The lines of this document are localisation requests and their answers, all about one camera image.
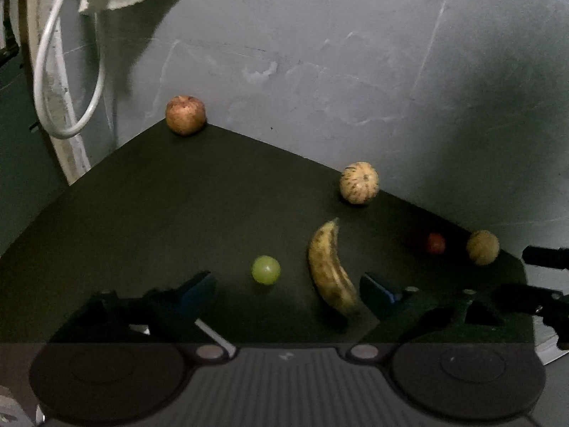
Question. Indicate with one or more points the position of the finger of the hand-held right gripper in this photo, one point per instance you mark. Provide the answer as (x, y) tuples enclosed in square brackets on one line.
[(544, 257), (524, 298)]

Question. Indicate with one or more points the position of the green grape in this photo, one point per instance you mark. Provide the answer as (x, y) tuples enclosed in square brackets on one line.
[(266, 270)]

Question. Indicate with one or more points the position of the brownish red apple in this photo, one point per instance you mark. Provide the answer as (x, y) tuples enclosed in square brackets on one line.
[(185, 114)]

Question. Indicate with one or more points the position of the red cherry tomato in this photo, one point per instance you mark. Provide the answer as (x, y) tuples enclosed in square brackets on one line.
[(436, 243)]

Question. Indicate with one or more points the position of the heavily striped pepino melon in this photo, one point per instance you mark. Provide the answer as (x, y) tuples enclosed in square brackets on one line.
[(359, 183)]

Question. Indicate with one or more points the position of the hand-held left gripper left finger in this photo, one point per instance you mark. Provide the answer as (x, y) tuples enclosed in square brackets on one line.
[(195, 291)]

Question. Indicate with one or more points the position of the dark spotted banana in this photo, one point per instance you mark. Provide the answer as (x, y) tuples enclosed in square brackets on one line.
[(329, 271)]

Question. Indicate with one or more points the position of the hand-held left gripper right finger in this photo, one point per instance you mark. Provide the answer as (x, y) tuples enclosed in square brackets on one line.
[(378, 291)]

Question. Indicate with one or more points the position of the pale pepino melon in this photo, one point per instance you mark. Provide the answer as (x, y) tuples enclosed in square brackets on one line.
[(482, 247)]

